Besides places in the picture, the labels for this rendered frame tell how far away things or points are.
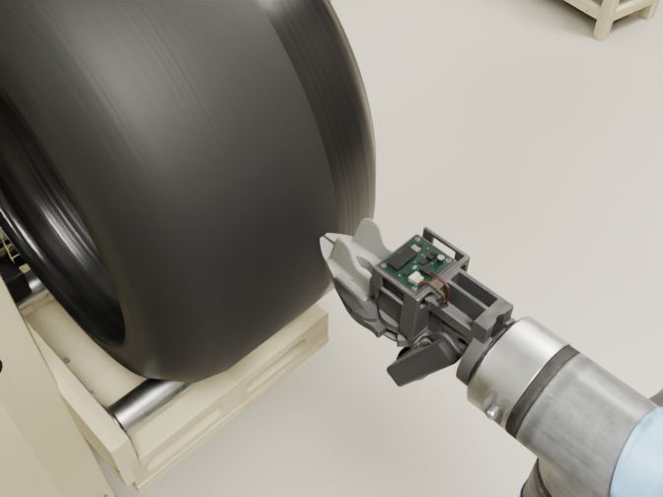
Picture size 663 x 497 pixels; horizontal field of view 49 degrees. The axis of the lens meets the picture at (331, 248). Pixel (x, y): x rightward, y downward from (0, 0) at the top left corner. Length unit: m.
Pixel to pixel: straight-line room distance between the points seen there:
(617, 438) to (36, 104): 0.52
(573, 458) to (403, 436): 1.40
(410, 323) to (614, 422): 0.18
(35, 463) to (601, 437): 0.73
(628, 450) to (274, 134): 0.38
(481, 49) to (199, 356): 2.67
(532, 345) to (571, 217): 1.98
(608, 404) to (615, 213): 2.07
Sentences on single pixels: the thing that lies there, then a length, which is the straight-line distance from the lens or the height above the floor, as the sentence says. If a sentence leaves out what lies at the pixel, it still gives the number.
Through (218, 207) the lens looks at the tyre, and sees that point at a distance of 0.64.
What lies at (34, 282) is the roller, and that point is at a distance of 1.16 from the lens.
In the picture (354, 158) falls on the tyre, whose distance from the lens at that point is 0.73.
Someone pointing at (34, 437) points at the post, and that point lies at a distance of 1.03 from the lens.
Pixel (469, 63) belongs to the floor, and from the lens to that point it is 3.20.
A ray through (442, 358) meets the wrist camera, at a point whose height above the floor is 1.20.
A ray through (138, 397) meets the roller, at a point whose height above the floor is 0.92.
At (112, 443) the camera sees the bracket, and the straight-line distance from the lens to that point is 0.94.
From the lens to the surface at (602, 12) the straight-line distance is 3.44.
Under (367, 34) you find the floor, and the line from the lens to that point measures 3.34.
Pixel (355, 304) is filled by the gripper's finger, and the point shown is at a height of 1.21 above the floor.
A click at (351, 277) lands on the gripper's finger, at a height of 1.21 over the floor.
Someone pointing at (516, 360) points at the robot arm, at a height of 1.26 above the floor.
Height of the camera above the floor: 1.75
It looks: 48 degrees down
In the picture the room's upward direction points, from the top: straight up
